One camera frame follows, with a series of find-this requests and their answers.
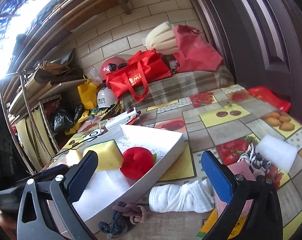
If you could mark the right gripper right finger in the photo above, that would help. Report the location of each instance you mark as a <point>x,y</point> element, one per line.
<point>264,219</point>

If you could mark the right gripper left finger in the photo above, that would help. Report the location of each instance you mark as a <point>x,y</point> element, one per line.
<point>35,220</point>

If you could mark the black white patterned cloth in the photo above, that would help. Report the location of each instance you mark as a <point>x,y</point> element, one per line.
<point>257,165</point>

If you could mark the white foam block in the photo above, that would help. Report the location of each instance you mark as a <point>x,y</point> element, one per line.
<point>280,153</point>

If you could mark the purple blue knitted scrunchie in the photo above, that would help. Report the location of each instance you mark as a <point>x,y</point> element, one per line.
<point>124,215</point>

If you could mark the red plush ball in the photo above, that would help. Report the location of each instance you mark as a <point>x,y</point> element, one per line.
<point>137,161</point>

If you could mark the pale yellow sponge piece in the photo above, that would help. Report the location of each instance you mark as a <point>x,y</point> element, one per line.
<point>73,157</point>

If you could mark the white cardboard tray box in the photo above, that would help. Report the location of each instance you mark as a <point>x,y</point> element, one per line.
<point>106,188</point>

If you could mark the fruit pattern tablecloth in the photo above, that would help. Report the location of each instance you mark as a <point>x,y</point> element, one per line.
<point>226,127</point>

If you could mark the round white charger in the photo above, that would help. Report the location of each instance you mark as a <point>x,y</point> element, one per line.
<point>93,135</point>

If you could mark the black plastic bag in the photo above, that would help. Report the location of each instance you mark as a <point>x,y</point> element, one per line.
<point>65,118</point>

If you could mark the metal shelf rack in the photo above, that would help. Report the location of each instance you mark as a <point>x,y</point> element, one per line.
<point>28,98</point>

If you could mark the red plastic bag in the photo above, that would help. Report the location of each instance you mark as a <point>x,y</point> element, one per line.
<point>266,95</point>

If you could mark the white rectangular device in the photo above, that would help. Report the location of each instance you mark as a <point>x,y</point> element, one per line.
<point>125,118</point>

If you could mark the white helmet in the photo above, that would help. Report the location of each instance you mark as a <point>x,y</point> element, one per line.
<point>106,98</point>

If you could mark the yellow shopping bag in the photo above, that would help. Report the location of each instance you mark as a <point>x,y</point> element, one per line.
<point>88,92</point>

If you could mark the plaid covered bench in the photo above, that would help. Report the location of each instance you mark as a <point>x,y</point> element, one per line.
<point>180,85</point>

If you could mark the shiny red tote bag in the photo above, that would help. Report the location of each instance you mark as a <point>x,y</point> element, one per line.
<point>142,68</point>

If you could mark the red helmet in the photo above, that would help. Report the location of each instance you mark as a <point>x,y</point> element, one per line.
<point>110,65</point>

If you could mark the dark red fabric bag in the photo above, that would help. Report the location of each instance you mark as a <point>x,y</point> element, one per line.
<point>194,52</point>

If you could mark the cream foam cushion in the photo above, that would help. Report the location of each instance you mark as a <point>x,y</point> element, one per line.
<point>162,39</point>

